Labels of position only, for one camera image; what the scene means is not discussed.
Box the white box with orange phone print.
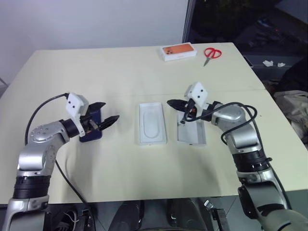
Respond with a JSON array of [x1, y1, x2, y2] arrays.
[[159, 44, 198, 62]]

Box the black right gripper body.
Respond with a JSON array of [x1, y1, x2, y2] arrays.
[[184, 98, 210, 121]]

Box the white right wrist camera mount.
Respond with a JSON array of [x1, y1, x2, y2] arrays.
[[184, 81, 210, 114]]

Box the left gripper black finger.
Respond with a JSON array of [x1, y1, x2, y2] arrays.
[[98, 115, 120, 131], [87, 102, 107, 114]]

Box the silver metal clip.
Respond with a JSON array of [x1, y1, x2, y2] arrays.
[[204, 199, 217, 213]]

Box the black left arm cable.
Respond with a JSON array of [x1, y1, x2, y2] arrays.
[[25, 93, 89, 204]]

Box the black metal bar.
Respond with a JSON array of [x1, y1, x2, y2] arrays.
[[211, 208, 228, 231]]

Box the white phone box base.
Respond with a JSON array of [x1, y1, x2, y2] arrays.
[[138, 102, 168, 147]]

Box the red handled scissors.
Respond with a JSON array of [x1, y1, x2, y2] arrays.
[[203, 47, 222, 67]]

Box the dark blue phone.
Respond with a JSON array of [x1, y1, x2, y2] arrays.
[[79, 108, 104, 143]]

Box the grey window frame post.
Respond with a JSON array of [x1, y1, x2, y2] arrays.
[[181, 0, 195, 44]]

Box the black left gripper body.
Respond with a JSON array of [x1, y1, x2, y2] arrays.
[[80, 112, 102, 134]]

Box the white phone box lid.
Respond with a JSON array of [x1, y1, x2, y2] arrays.
[[177, 109, 207, 146]]

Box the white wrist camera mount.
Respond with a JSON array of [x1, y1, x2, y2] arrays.
[[184, 81, 210, 114], [65, 92, 90, 134]]

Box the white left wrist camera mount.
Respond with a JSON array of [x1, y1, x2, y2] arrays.
[[65, 92, 90, 134]]

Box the dark rounded shape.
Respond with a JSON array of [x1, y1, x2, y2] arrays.
[[110, 199, 145, 231], [167, 198, 210, 231]]

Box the beige cloth bag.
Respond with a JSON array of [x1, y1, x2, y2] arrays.
[[273, 90, 308, 145]]

